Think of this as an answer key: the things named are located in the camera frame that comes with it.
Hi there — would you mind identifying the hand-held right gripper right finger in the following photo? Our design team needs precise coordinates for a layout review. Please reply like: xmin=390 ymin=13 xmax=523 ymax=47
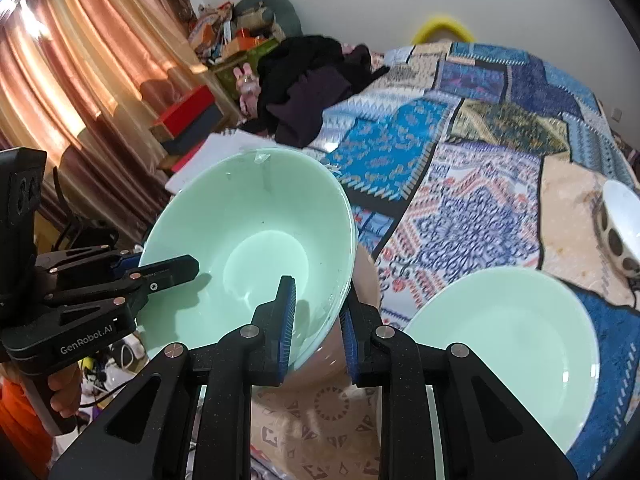
xmin=339 ymin=292 xmax=583 ymax=480

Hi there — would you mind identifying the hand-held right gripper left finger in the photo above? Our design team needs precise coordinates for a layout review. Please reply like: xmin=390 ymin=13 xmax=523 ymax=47
xmin=47 ymin=275 xmax=300 ymax=480

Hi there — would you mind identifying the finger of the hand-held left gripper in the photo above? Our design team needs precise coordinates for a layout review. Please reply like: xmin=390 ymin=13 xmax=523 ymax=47
xmin=34 ymin=244 xmax=144 ymax=292
xmin=45 ymin=254 xmax=201 ymax=328

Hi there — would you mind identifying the green bowl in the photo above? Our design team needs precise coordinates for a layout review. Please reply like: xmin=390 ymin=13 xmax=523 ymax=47
xmin=137 ymin=147 xmax=358 ymax=373

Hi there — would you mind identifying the green plate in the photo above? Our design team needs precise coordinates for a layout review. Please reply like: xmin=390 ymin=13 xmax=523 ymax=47
xmin=400 ymin=267 xmax=601 ymax=456

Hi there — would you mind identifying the person's left forearm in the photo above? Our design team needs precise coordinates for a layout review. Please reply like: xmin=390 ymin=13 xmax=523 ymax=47
xmin=0 ymin=377 xmax=55 ymax=480

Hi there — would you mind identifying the person's left hand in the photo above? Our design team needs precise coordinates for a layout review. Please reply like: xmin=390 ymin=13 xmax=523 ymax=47
xmin=47 ymin=360 xmax=83 ymax=413

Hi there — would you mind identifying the beige patterned rug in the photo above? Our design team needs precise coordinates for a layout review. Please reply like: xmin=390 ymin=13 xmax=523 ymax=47
xmin=245 ymin=375 xmax=386 ymax=480

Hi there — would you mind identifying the floor clutter pile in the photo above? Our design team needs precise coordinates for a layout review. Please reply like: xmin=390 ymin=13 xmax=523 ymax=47
xmin=75 ymin=330 xmax=151 ymax=411

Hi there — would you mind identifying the white paper sheet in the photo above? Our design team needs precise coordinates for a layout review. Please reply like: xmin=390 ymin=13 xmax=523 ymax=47
xmin=165 ymin=127 xmax=263 ymax=193

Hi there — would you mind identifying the dark blue box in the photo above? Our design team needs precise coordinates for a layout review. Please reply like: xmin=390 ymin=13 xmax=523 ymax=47
xmin=160 ymin=107 xmax=227 ymax=156

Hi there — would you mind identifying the red box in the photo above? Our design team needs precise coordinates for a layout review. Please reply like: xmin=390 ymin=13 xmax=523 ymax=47
xmin=150 ymin=85 xmax=218 ymax=138

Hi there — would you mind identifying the brown striped curtain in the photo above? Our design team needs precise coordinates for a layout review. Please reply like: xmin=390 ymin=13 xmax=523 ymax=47
xmin=0 ymin=0 xmax=207 ymax=241

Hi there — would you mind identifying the pink bunny toy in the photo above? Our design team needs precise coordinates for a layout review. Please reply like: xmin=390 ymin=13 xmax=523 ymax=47
xmin=232 ymin=65 xmax=261 ymax=111

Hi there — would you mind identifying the patchwork printed blanket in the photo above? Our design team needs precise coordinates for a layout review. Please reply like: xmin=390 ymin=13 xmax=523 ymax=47
xmin=300 ymin=40 xmax=640 ymax=480

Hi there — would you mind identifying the pile of dark clothes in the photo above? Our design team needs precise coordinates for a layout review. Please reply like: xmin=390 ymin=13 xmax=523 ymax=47
xmin=247 ymin=35 xmax=391 ymax=148

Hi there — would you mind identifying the pile of colourful boxes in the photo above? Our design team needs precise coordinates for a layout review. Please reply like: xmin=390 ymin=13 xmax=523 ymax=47
xmin=187 ymin=2 xmax=281 ymax=66

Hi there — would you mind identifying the white patterned bowl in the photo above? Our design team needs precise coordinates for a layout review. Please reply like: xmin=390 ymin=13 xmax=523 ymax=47
xmin=595 ymin=180 xmax=640 ymax=278

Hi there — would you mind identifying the yellow round object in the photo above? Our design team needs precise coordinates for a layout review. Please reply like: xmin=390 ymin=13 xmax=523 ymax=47
xmin=411 ymin=14 xmax=475 ymax=45

